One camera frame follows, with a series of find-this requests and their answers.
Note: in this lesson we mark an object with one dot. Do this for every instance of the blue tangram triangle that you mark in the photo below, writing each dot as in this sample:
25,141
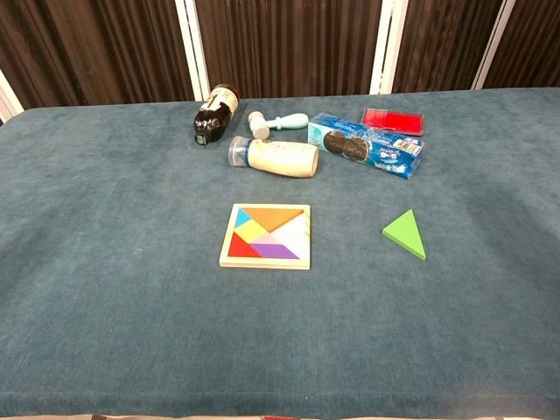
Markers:
240,219

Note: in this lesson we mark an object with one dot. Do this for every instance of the blue cookie box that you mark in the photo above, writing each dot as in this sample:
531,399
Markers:
350,144

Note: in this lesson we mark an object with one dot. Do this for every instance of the dark brown glass bottle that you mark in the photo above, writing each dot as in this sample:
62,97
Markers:
215,117

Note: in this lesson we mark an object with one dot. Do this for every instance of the purple tangram parallelogram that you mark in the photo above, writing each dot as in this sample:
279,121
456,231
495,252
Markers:
275,251

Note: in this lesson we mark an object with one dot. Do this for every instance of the wooden tangram tray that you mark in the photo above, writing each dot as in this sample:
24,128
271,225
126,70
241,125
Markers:
298,238

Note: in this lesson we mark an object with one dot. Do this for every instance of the white screen frame post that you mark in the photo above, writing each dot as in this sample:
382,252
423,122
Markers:
492,48
385,48
6,100
194,52

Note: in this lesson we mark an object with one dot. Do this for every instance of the teal table cloth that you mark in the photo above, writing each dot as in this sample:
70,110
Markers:
131,306

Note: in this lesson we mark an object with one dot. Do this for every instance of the light blue toy hammer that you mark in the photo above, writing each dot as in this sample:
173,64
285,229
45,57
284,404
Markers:
282,122

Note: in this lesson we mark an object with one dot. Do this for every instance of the yellow tangram square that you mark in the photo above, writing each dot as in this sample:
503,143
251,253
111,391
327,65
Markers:
252,231

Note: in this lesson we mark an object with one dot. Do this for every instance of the red ink pad case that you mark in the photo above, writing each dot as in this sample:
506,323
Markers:
394,119

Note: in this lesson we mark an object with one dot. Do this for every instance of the red tangram triangle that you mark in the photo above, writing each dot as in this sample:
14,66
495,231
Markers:
238,249

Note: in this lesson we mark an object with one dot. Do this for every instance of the green triangle block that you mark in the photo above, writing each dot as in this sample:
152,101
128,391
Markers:
407,234

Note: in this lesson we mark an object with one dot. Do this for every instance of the dark ribbed screen panel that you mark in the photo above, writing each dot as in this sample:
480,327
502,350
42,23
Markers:
96,48
289,44
534,44
446,44

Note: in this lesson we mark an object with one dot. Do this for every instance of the cream plastic bottle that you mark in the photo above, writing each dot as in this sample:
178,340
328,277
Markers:
280,158

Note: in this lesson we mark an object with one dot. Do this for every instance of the orange tangram triangle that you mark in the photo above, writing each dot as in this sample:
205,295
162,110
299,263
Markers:
273,218

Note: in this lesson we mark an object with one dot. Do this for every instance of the pale pink triangle block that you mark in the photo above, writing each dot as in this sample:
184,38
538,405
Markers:
270,239

